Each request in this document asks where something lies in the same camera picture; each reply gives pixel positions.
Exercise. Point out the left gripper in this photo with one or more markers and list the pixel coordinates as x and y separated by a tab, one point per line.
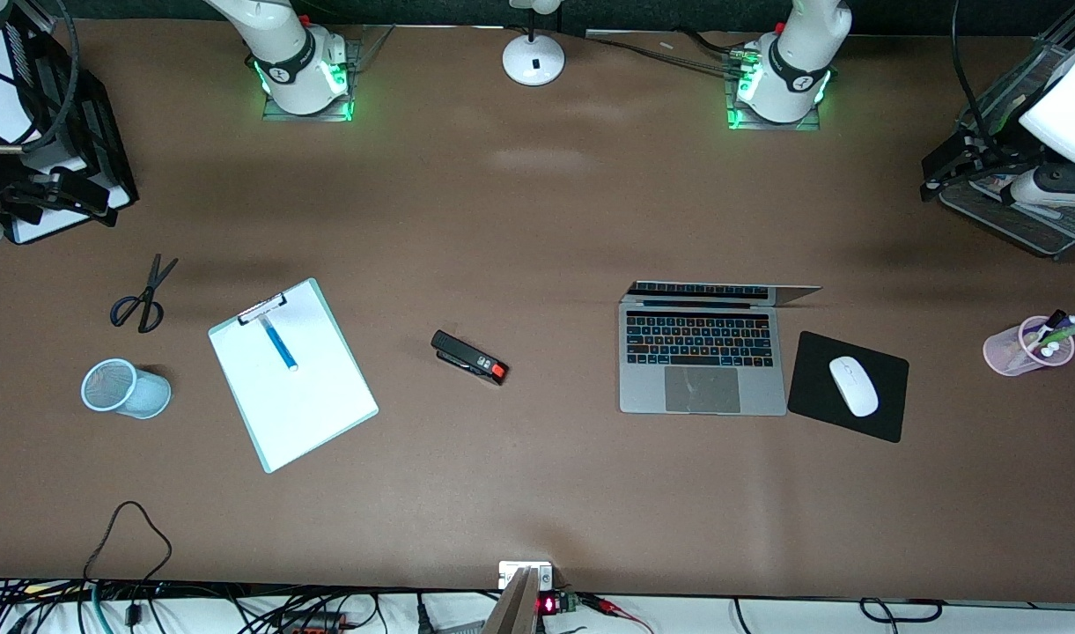
1005	151

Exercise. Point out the blue marker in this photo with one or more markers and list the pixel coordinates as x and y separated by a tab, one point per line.
279	343

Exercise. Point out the silver laptop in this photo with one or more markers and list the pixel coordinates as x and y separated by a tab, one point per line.
700	370

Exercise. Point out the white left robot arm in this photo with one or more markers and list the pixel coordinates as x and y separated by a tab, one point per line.
797	62

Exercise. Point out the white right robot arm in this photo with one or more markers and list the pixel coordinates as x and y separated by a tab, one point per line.
290	62

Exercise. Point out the black capped marker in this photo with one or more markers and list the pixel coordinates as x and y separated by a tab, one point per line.
1055	319

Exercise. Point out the green marker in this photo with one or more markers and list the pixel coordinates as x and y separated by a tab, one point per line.
1074	328

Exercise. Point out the grey mesh desk tray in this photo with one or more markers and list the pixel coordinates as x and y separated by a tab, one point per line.
1021	224

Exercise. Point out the black stacked letter tray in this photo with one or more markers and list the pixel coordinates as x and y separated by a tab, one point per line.
92	132

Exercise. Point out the black scissors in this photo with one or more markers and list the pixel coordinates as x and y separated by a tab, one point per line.
148	295

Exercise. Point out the pink mesh pen cup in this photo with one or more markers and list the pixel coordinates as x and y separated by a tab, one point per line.
1004	357

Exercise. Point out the blue mesh pen cup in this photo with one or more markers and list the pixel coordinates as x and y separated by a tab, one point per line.
128	392

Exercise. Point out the white computer mouse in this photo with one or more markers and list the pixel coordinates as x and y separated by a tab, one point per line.
854	387

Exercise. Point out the black mouse pad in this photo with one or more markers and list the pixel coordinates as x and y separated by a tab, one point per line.
814	387

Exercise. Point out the white clipboard with paper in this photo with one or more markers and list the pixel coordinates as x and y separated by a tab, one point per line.
308	396

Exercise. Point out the black stapler with red tip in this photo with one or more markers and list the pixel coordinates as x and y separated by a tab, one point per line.
462	354

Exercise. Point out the white round lamp base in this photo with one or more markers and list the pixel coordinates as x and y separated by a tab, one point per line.
533	62

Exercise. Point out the orange power strip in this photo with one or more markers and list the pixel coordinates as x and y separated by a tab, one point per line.
312	623

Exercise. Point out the small red LED board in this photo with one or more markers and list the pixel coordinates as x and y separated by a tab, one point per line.
555	604

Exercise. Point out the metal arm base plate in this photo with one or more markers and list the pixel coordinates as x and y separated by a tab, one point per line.
348	110
738	121

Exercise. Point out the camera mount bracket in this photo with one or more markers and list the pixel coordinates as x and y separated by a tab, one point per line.
515	608

